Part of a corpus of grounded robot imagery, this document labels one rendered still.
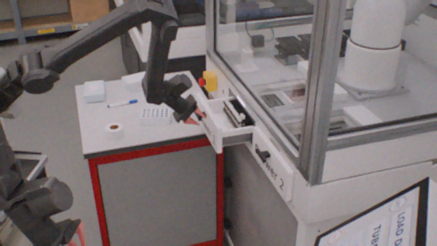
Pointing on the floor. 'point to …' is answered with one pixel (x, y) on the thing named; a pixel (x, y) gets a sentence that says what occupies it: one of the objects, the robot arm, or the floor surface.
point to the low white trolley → (151, 173)
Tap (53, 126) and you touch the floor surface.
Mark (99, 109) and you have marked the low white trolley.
